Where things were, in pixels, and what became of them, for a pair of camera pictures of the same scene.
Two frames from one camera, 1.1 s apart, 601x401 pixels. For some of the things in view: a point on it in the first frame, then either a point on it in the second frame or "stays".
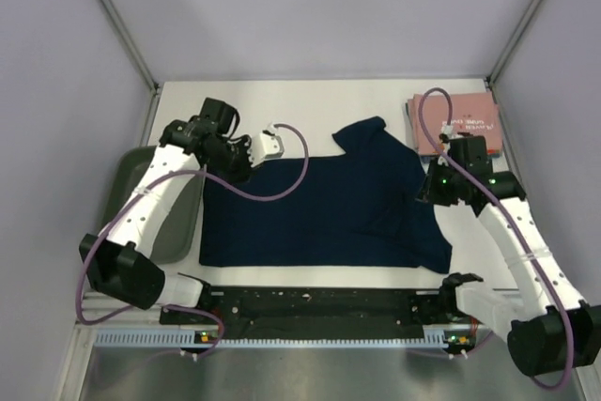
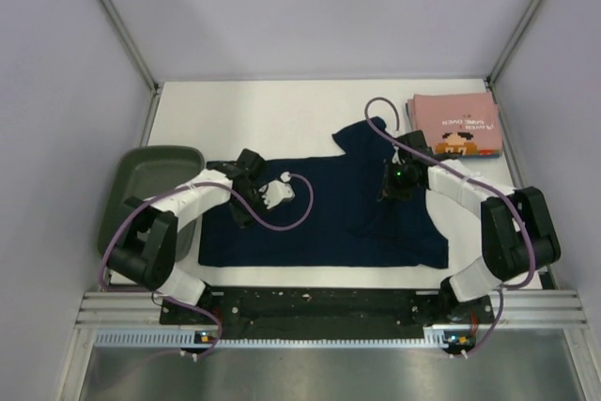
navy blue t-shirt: [361, 207] stays
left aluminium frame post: [115, 19] stays
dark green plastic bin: [178, 237] stays
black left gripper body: [232, 161] to [254, 199]
